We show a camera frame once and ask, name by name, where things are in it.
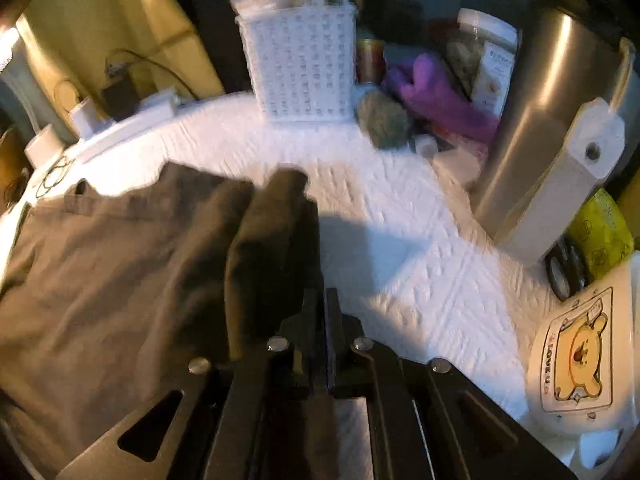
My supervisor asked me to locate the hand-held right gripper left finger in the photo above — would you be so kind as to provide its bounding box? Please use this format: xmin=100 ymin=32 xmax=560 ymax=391
xmin=55 ymin=287 xmax=328 ymax=480

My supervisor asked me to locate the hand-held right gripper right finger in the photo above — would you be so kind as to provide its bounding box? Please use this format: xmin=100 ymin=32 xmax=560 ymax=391
xmin=325 ymin=287 xmax=576 ymax=480

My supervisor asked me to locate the brown t-shirt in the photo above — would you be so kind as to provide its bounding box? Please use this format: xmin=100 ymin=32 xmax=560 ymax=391
xmin=0 ymin=160 xmax=322 ymax=480

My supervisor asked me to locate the small white bottle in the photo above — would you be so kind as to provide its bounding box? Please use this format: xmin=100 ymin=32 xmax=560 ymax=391
xmin=414 ymin=134 xmax=442 ymax=157

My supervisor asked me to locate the fuzzy grey-green ball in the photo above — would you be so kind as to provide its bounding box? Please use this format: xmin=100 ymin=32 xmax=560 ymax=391
xmin=355 ymin=92 xmax=412 ymax=150

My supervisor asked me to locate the white bear print mug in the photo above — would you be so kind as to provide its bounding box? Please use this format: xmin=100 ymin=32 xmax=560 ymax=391
xmin=524 ymin=250 xmax=640 ymax=480

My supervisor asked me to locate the purple cloth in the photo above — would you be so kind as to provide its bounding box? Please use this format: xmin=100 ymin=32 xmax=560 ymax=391
xmin=381 ymin=52 xmax=502 ymax=144

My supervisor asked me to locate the white plastic basket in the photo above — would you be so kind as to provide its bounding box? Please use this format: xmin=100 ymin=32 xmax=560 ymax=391
xmin=231 ymin=0 xmax=359 ymax=124

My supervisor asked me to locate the white power strip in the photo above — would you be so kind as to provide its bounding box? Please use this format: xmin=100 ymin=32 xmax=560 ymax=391
xmin=62 ymin=87 xmax=182 ymax=162

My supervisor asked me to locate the red can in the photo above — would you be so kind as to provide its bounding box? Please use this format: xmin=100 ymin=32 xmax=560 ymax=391
xmin=357 ymin=37 xmax=387 ymax=85

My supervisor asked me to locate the yellow plastic bag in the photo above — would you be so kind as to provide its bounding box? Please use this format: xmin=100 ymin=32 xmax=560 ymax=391
xmin=566 ymin=187 xmax=637 ymax=282

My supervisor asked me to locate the black charger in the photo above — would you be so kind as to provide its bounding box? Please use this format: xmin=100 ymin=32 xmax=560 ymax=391
xmin=101 ymin=76 xmax=139 ymax=122

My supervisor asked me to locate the stainless steel tumbler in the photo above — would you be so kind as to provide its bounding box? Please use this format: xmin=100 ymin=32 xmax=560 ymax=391
xmin=469 ymin=0 xmax=640 ymax=267

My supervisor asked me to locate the white charger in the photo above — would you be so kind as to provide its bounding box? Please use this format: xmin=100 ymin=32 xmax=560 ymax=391
xmin=69 ymin=97 xmax=99 ymax=137

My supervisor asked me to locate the glass jar with white lid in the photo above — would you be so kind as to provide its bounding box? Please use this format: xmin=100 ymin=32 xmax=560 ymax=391
xmin=444 ymin=7 xmax=522 ymax=114

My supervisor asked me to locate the white desk lamp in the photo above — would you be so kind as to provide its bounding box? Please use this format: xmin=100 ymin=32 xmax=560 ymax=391
xmin=24 ymin=124 xmax=64 ymax=169

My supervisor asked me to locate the yellow curtain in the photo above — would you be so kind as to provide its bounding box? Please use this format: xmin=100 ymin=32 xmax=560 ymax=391
xmin=19 ymin=0 xmax=227 ymax=128

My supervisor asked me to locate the coiled black cable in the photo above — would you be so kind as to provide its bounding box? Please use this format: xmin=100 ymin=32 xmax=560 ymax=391
xmin=34 ymin=156 xmax=77 ymax=197

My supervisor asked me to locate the black charger cable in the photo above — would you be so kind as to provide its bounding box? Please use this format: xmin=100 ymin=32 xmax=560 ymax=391
xmin=104 ymin=48 xmax=197 ymax=102

